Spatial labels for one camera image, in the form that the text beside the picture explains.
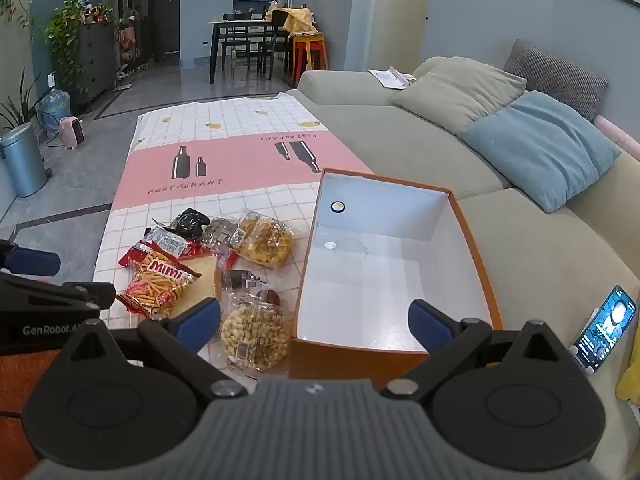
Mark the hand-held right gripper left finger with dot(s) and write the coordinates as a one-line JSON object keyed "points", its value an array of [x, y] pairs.
{"points": [[200, 322]]}

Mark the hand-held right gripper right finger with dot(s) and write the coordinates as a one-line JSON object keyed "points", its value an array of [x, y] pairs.
{"points": [[429, 324]]}

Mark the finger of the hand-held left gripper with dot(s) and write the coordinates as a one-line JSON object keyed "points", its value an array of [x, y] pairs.
{"points": [[65, 292], [32, 262]]}

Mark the bread slice packet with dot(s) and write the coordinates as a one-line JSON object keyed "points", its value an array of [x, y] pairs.
{"points": [[200, 280]]}

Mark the peanut packet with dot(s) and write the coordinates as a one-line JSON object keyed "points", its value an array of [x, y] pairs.
{"points": [[255, 330]]}

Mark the dark pastry packet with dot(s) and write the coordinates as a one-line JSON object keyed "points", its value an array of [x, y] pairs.
{"points": [[245, 280]]}

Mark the red striped snack packet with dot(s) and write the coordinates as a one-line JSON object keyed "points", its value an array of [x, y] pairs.
{"points": [[150, 285]]}

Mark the orange cardboard box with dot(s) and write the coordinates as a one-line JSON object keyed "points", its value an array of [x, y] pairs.
{"points": [[380, 280]]}

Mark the red white snack packet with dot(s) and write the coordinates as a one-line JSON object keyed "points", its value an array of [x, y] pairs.
{"points": [[170, 245]]}

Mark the grey green snack packet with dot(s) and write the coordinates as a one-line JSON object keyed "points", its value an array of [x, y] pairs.
{"points": [[220, 230]]}

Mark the black snack packet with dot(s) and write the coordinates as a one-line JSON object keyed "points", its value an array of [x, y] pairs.
{"points": [[190, 222]]}

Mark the yellow crispy snack packet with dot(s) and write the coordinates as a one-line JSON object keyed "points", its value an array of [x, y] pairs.
{"points": [[262, 240]]}

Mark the grey pedal bin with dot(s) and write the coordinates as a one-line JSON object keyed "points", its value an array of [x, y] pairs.
{"points": [[20, 160]]}

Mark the pink heater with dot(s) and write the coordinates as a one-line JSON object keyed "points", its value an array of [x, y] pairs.
{"points": [[71, 132]]}

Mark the tall leafy potted plant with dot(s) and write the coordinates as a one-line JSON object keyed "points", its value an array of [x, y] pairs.
{"points": [[17, 105]]}

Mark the pink white printed tablecloth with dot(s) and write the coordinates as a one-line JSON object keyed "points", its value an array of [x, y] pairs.
{"points": [[225, 160]]}

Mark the smartphone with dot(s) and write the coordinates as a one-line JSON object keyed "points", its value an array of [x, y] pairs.
{"points": [[607, 322]]}

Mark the beige sofa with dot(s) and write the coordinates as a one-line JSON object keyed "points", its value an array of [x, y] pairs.
{"points": [[380, 130]]}

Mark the yellow fabric item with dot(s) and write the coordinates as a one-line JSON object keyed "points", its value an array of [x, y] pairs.
{"points": [[630, 382]]}

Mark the blue cushion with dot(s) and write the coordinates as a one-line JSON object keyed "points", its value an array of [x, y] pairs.
{"points": [[540, 145]]}

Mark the dark grey cabinet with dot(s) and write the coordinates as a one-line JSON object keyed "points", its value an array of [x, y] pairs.
{"points": [[97, 60]]}

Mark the trailing green plant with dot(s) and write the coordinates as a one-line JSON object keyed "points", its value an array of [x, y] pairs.
{"points": [[62, 35]]}

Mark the beige cushion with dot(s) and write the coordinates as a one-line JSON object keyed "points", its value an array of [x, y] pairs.
{"points": [[460, 92]]}

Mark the cluttered display shelf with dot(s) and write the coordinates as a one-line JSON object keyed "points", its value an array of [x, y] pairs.
{"points": [[131, 42]]}

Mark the papers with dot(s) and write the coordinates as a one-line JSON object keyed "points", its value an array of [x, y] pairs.
{"points": [[392, 77]]}

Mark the pink cushion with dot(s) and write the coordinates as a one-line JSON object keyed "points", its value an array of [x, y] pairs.
{"points": [[622, 132]]}

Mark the dark door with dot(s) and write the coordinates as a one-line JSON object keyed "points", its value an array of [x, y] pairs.
{"points": [[166, 15]]}

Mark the grey cushion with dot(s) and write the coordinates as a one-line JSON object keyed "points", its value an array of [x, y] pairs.
{"points": [[555, 72]]}

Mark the black dining chair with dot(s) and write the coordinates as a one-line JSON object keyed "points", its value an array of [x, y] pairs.
{"points": [[235, 40], [274, 45]]}

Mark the red stool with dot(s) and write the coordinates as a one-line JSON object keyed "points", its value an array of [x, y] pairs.
{"points": [[310, 55]]}

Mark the black dining table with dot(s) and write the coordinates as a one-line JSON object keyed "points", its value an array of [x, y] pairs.
{"points": [[240, 23]]}

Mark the yellow stool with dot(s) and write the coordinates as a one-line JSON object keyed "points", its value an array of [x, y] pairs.
{"points": [[307, 37]]}

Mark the yellow cloth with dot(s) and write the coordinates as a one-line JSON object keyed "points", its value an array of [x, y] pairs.
{"points": [[297, 20]]}

